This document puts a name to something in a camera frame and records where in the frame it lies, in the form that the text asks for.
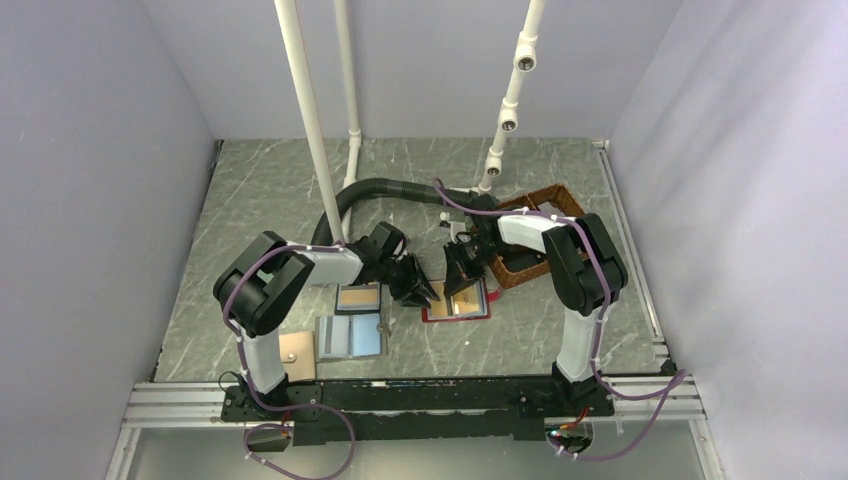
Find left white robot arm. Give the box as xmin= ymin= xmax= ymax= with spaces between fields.
xmin=213 ymin=222 xmax=439 ymax=420

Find white pole with fittings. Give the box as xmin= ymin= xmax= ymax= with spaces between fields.
xmin=476 ymin=0 xmax=547 ymax=193

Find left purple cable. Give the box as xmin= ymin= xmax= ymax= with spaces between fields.
xmin=221 ymin=242 xmax=346 ymax=412

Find white front pole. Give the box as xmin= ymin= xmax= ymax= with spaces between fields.
xmin=274 ymin=0 xmax=343 ymax=243

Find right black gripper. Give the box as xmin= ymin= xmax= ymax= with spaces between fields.
xmin=443 ymin=235 xmax=503 ymax=298

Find red leather card holder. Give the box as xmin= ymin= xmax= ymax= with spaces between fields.
xmin=421 ymin=279 xmax=502 ymax=323

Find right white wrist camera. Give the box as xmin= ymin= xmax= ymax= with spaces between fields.
xmin=439 ymin=211 xmax=468 ymax=243

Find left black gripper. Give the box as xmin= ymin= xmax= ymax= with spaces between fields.
xmin=377 ymin=253 xmax=439 ymax=310

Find gold VIP card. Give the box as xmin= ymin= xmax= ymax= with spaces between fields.
xmin=428 ymin=287 xmax=487 ymax=319

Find blue card holder orange card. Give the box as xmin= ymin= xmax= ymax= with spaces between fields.
xmin=334 ymin=283 xmax=381 ymax=315

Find white rear pole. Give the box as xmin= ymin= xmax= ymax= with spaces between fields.
xmin=333 ymin=0 xmax=362 ymax=187

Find open blue grey card holder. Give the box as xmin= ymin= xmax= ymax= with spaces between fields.
xmin=315 ymin=313 xmax=385 ymax=362

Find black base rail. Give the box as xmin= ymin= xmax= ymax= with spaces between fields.
xmin=221 ymin=374 xmax=615 ymax=446

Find beige snap card holder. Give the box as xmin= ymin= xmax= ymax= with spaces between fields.
xmin=279 ymin=331 xmax=317 ymax=383

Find brown wicker divided basket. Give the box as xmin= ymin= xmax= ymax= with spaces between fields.
xmin=489 ymin=184 xmax=585 ymax=289

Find black corrugated hose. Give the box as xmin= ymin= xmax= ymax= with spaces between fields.
xmin=309 ymin=177 xmax=501 ymax=248

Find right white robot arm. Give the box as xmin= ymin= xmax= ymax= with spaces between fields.
xmin=436 ymin=187 xmax=628 ymax=415

